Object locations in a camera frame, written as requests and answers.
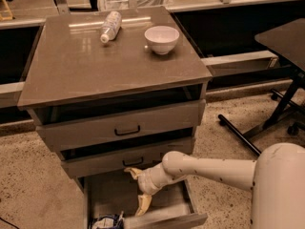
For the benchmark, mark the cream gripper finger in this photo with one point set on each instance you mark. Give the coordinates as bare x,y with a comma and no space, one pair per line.
135,172
144,202

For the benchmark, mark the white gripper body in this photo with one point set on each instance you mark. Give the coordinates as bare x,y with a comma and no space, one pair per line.
145,182

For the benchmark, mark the blue chip bag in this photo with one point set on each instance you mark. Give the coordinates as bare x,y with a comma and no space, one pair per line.
115,221

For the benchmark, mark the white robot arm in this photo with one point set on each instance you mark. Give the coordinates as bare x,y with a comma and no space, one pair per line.
276,180

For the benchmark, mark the middle grey drawer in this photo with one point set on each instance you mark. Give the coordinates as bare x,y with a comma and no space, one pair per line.
120,159

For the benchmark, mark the grey drawer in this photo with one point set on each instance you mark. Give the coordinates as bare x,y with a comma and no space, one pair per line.
120,159
114,192
91,131

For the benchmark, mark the bottom grey drawer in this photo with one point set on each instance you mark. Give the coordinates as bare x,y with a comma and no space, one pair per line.
114,192

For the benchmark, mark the grey drawer cabinet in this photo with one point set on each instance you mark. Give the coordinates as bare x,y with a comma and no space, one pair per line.
73,75

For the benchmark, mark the top grey drawer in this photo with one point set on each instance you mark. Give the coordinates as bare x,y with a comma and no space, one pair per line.
91,131

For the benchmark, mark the white ceramic bowl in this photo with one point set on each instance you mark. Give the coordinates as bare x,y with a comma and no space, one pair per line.
161,39

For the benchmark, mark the clear plastic water bottle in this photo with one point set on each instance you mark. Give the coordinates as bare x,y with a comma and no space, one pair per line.
111,26

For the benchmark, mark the black office chair base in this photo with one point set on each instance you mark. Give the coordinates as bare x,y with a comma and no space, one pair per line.
294,129

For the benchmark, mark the clear plastic bin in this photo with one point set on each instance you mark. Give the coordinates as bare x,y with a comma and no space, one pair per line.
104,5

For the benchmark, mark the yellow wooden frame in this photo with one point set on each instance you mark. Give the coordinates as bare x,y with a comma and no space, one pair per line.
5,12

